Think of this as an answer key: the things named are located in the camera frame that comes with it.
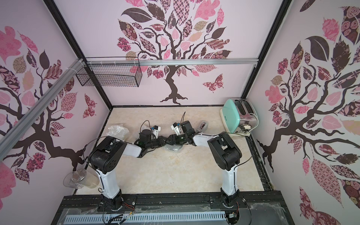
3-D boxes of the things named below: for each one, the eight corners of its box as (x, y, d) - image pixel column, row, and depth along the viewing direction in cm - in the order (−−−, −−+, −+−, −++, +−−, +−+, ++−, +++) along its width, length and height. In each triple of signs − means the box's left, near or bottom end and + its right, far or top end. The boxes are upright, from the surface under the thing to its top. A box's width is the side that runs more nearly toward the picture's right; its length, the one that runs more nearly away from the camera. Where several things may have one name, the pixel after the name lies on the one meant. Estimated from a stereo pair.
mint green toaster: (226, 136, 102) (232, 122, 89) (220, 112, 118) (225, 96, 105) (251, 136, 102) (261, 122, 89) (242, 112, 118) (250, 96, 105)
